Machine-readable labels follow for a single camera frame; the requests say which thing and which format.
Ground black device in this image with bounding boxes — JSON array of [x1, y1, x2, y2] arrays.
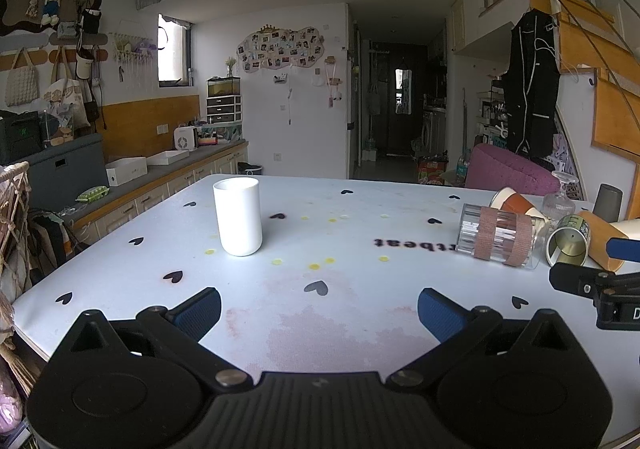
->
[[0, 110, 44, 166]]

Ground glass fish tank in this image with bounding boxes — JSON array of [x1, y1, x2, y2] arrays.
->
[[207, 77, 241, 98]]

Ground dark entrance door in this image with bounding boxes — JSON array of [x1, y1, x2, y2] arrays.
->
[[377, 45, 427, 157]]

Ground clear ribbed cup brown bands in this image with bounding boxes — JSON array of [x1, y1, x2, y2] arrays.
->
[[455, 203, 550, 271]]

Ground white desktop appliance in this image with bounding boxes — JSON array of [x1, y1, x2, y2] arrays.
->
[[173, 126, 199, 150]]

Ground wooden staircase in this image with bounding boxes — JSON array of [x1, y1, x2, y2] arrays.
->
[[526, 0, 640, 166]]

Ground printed tote bag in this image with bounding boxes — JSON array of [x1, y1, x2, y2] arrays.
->
[[42, 48, 87, 130]]

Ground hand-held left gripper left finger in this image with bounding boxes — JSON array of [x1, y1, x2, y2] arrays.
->
[[47, 286, 254, 389]]

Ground white ceramic cup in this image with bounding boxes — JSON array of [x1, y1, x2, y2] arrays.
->
[[213, 177, 264, 258]]

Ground macrame wall hanging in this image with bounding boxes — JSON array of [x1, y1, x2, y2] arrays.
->
[[111, 32, 157, 80]]

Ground purple chair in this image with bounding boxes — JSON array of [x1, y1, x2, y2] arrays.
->
[[464, 143, 569, 198]]

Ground small black bag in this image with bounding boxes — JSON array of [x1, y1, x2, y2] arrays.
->
[[82, 79, 102, 126]]

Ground kraft paper cup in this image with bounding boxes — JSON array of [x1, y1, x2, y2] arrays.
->
[[577, 210, 640, 273]]

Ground photo collage wall board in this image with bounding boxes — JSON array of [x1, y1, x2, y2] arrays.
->
[[236, 23, 326, 75]]

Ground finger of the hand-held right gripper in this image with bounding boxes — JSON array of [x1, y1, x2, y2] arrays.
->
[[606, 237, 640, 261], [548, 263, 640, 301]]

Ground green metal tin can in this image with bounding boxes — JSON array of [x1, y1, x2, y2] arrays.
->
[[545, 214, 592, 268]]

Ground small drawer organizer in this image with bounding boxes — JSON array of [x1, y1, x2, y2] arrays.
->
[[206, 96, 243, 125]]

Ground flat white tray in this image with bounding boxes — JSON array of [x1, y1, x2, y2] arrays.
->
[[147, 150, 191, 166]]

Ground red snack box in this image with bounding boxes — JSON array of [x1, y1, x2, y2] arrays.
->
[[417, 156, 449, 185]]

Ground white heart-print tablecloth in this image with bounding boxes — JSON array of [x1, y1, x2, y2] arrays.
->
[[11, 173, 640, 449]]

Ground window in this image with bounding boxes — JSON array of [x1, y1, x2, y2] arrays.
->
[[158, 13, 194, 88]]

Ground black jacket white trim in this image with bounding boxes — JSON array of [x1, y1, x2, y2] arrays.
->
[[501, 9, 562, 160]]

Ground white cabinet counter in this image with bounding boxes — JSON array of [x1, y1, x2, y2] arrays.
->
[[74, 139, 250, 246]]

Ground grey storage box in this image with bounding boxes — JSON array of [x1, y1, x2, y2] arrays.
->
[[26, 133, 109, 210]]

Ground clear glass goblet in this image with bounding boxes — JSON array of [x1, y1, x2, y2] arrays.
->
[[542, 171, 578, 221]]

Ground white box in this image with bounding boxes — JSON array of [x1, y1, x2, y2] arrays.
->
[[105, 157, 149, 187]]

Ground cream woven bag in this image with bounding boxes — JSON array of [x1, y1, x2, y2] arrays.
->
[[4, 48, 39, 108]]

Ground brown and white paper cup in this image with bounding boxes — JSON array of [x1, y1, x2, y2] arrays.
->
[[489, 187, 550, 222]]

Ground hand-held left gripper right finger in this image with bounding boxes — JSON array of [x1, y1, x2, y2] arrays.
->
[[383, 287, 597, 389]]

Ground dark grey cup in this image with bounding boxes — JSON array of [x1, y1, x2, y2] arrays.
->
[[593, 183, 623, 222]]

